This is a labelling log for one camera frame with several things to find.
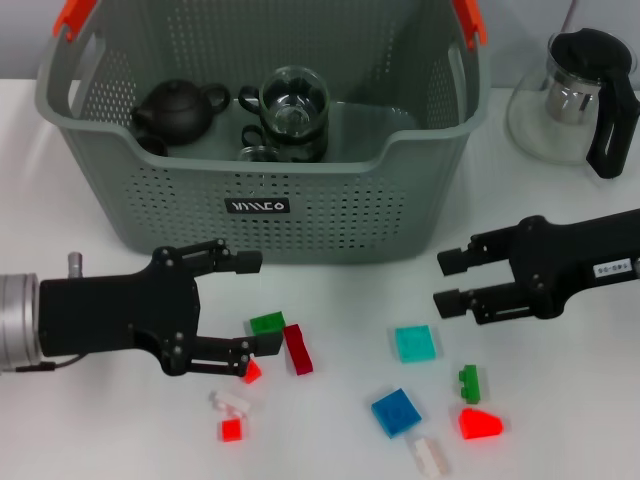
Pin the white long building block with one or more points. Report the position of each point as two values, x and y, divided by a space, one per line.
227 401

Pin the small red sloped block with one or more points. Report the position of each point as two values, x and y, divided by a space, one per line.
252 372

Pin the grey perforated storage bin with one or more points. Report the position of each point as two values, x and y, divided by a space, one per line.
175 225

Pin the dark red long block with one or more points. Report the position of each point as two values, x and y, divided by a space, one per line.
298 350

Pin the green stepped building block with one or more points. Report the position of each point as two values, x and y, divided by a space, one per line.
470 387

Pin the clear pinkish long block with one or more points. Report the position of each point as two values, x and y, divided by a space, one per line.
430 454

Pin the teal square block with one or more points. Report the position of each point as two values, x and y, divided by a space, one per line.
415 344

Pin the steel infuser insert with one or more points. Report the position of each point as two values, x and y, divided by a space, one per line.
565 102

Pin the green rectangular building block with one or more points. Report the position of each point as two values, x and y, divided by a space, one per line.
267 322

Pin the small black clay cup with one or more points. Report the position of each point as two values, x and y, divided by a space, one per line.
154 145

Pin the blue square block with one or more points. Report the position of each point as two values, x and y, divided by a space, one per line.
396 412

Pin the red rounded building block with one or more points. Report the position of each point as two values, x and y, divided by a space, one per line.
479 425

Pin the black clay teapot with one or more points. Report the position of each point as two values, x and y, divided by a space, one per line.
175 112

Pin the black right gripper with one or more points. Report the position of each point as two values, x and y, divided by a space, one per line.
565 260

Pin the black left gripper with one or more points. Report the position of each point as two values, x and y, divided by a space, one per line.
115 315

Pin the small red square block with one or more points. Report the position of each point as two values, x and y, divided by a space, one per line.
231 430

